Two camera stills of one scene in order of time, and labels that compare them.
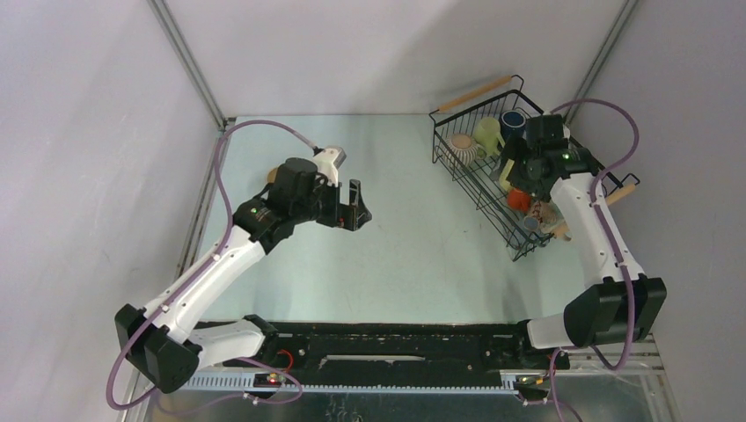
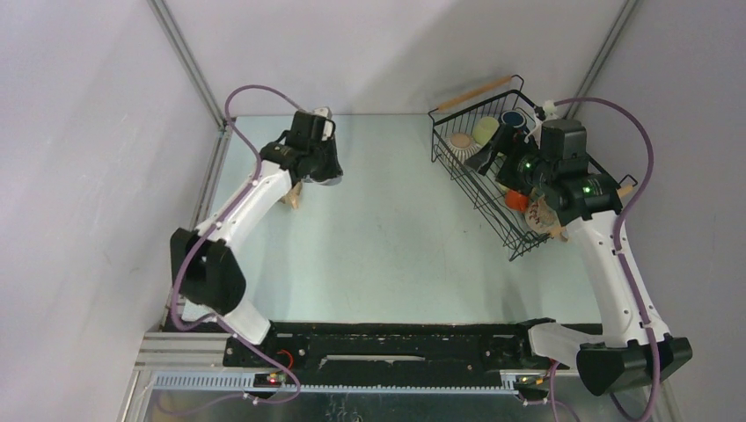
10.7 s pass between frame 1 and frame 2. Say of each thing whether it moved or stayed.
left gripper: moved
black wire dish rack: stayed
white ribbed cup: stayed
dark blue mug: stayed
